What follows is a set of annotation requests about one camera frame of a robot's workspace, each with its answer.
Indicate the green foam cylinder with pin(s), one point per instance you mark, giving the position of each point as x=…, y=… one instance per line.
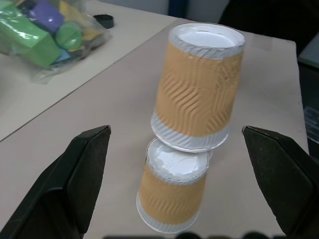
x=68, y=35

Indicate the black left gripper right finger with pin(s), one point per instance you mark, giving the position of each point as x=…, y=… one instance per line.
x=279, y=179

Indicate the green foam block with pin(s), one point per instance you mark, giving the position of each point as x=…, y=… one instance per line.
x=25, y=39

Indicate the purple foam block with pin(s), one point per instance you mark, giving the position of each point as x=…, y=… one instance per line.
x=47, y=15

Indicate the black round cap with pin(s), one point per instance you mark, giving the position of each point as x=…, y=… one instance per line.
x=104, y=20

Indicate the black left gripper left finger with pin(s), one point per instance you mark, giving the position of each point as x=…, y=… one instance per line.
x=62, y=184

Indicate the orange ribbed paper cup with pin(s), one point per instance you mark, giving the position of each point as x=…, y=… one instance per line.
x=197, y=92
x=172, y=194

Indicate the clear bag of foam blocks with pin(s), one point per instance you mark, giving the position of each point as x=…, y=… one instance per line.
x=47, y=35

